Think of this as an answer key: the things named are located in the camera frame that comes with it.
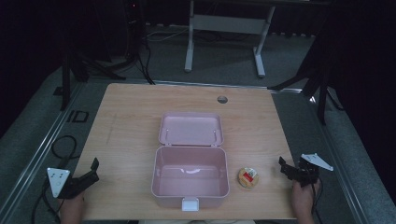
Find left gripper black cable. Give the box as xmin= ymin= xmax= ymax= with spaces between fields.
xmin=30 ymin=178 xmax=64 ymax=224

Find person's left hand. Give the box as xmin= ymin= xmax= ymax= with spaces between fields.
xmin=59 ymin=191 xmax=86 ymax=224

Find person's right hand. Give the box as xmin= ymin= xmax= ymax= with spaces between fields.
xmin=290 ymin=179 xmax=321 ymax=224

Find black tripod stand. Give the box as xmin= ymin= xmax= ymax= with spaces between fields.
xmin=52 ymin=29 xmax=127 ymax=112
xmin=268 ymin=40 xmax=345 ymax=126

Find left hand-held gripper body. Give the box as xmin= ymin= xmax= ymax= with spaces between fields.
xmin=46 ymin=167 xmax=94 ymax=200

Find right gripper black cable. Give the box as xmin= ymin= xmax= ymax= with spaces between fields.
xmin=310 ymin=176 xmax=325 ymax=224

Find pink plastic box with lid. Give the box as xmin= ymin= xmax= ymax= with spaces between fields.
xmin=150 ymin=111 xmax=231 ymax=213

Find black floor cables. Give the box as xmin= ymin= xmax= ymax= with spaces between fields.
xmin=122 ymin=18 xmax=157 ymax=86

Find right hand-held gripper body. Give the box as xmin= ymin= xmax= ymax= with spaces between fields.
xmin=290 ymin=152 xmax=334 ymax=189

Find round yellow snack cup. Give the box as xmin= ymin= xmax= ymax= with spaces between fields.
xmin=237 ymin=166 xmax=260 ymax=189

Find white metal desk frame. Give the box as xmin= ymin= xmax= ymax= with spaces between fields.
xmin=184 ymin=0 xmax=331 ymax=78

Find black cable loop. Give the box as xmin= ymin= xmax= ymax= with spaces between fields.
xmin=50 ymin=134 xmax=81 ymax=169

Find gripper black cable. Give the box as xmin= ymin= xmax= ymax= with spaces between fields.
xmin=310 ymin=176 xmax=325 ymax=224
xmin=30 ymin=178 xmax=64 ymax=224

